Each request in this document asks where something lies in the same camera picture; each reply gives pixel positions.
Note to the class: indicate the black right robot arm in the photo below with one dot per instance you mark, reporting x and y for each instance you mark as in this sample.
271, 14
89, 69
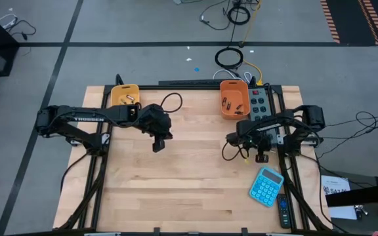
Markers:
274, 123

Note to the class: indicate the white printed paper sheet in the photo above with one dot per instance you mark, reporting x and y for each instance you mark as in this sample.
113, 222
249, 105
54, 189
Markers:
335, 181

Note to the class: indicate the black remote control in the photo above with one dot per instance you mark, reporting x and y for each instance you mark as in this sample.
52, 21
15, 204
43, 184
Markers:
284, 211

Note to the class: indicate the grey power strip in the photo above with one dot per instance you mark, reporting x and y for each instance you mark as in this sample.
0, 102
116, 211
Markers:
260, 105

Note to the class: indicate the metal key bunch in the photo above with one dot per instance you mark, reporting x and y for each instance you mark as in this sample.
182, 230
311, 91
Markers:
359, 209

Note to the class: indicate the yellow plastic bin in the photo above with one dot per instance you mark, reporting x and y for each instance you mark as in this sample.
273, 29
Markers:
118, 93

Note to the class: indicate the blue calculator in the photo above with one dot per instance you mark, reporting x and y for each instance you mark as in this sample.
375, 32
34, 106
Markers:
266, 187

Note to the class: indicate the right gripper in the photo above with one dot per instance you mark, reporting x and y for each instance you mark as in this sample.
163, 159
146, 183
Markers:
258, 142

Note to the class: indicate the black orange striped mat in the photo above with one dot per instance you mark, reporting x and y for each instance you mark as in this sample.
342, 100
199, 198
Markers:
349, 19

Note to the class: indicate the black side desk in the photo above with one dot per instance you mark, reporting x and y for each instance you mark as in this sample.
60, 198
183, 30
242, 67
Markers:
372, 196

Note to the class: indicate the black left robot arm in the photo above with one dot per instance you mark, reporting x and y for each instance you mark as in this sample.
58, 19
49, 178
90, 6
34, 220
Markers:
87, 118

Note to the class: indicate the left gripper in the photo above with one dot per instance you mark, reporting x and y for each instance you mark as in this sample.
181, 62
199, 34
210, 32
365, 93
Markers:
156, 123

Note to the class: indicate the black stand post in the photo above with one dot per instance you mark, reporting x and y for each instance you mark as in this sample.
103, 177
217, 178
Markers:
119, 80

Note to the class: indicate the black metal table frame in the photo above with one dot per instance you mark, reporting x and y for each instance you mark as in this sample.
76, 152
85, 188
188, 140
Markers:
182, 87

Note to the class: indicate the orange plastic bin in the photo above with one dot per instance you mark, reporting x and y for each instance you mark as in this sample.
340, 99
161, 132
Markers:
233, 90

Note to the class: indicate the black flat bar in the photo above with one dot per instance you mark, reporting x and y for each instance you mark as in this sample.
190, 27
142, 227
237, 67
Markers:
189, 82

